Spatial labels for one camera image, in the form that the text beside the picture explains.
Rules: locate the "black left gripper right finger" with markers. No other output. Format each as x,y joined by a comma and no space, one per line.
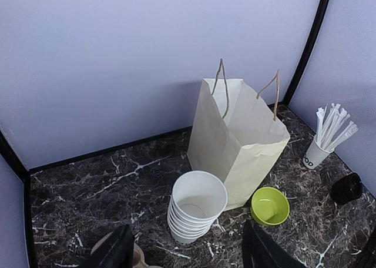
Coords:
260,250

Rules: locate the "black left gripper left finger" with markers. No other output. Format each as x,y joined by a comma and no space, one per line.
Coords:
116,250

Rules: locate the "lime green bowl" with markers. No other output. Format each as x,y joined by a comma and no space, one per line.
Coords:
269,206

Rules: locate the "stack of white paper cups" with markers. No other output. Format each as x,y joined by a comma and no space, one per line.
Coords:
198,198

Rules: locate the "stack of black cup lids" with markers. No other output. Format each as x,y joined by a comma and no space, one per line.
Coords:
347,189

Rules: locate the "white cup holding straws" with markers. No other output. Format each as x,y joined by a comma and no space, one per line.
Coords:
315,155

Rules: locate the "bundle of wrapped white straws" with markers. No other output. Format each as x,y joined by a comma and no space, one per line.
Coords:
331,131

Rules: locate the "cream paper bag with handles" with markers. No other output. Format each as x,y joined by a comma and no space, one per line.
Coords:
235,136

